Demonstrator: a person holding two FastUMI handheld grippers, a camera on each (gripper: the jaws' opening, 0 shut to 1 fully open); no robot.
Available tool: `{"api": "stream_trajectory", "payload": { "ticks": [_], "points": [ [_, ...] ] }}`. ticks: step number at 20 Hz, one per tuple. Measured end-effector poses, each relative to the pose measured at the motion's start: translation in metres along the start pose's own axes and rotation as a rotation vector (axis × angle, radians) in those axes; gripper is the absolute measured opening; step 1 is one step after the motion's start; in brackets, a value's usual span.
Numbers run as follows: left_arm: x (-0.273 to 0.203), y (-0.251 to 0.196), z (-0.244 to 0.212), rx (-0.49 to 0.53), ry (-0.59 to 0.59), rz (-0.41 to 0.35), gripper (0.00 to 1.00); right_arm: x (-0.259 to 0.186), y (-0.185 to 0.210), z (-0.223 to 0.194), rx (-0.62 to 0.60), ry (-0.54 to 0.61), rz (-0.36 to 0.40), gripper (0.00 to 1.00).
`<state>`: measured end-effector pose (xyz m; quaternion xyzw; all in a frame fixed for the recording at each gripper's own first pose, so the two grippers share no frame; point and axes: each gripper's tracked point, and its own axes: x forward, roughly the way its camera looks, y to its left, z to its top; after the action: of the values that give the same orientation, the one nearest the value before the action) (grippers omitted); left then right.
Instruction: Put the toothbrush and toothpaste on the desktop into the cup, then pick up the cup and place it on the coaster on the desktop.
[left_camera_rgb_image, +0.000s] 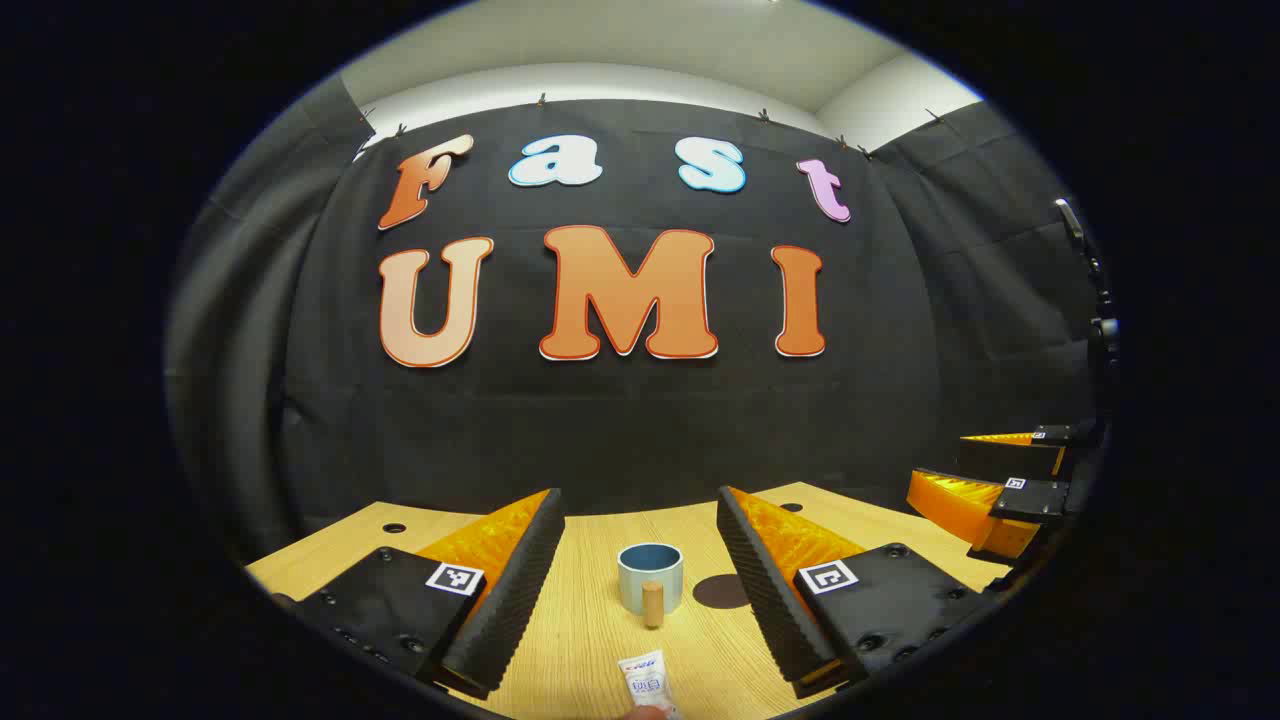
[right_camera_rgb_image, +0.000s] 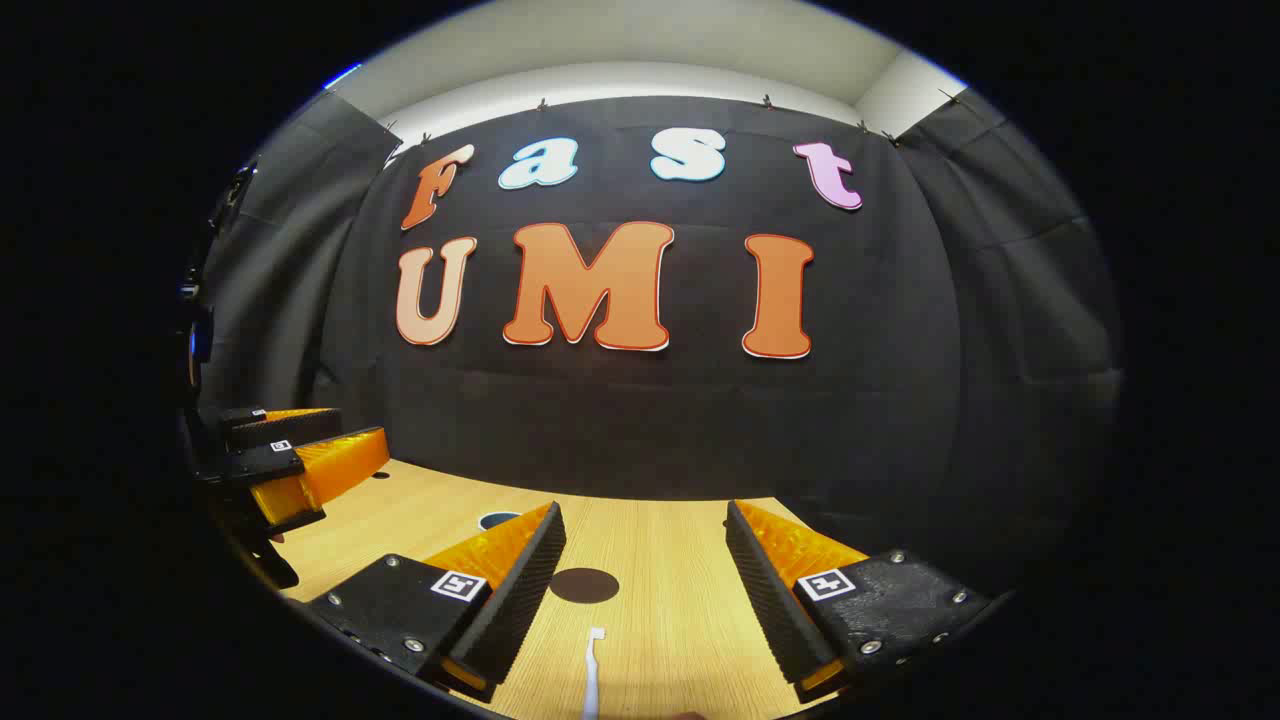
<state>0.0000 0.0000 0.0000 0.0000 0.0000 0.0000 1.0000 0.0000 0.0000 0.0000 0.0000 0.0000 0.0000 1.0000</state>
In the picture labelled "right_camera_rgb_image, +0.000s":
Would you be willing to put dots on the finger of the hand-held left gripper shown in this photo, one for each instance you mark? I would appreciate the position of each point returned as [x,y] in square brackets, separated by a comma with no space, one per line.
[290,428]
[255,463]

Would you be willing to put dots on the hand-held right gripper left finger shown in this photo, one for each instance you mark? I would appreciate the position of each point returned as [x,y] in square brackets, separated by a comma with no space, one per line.
[525,590]

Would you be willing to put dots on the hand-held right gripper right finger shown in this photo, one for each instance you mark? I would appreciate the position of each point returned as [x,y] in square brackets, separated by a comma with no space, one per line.
[765,600]

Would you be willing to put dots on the dark brown round coaster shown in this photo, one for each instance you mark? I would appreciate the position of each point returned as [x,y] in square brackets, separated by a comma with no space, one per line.
[584,585]

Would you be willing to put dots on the light blue cup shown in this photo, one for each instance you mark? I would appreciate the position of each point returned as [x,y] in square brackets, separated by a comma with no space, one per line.
[497,520]

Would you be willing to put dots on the white toothbrush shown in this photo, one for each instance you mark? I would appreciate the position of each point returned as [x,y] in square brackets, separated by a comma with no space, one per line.
[593,670]

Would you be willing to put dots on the wooden desktop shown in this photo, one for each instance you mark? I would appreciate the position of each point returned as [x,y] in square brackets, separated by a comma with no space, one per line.
[660,540]

